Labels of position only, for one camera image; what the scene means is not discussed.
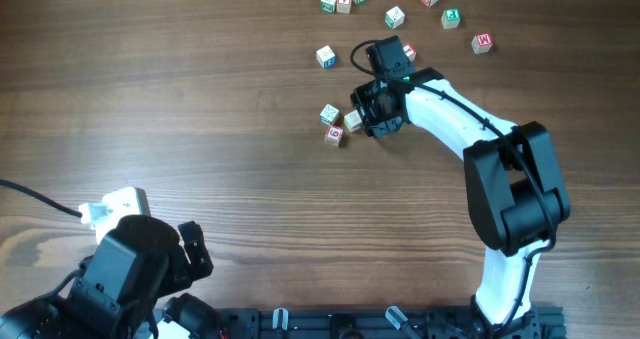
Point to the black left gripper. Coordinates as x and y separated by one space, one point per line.
195 249

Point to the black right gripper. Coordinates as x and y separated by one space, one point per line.
359 96

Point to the blue-sided snail block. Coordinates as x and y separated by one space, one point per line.
353 121

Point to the green-sided bird block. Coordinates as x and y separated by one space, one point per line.
329 115

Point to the red 6 number block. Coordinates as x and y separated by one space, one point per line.
333 135

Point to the red I letter block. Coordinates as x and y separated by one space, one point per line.
409 51

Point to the blue P letter block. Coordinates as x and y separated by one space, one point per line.
326 57

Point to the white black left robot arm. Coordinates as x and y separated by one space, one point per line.
50 315

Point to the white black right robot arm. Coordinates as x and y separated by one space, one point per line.
515 192

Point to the green-sided pattern block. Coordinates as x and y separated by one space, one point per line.
394 17

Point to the red V letter block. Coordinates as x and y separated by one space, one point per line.
343 6

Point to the green E letter block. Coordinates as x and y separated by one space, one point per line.
451 18

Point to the green Z letter block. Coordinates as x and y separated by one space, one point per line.
328 5

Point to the red M letter block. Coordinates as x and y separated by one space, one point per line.
482 43

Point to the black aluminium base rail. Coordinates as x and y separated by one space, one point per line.
380 323

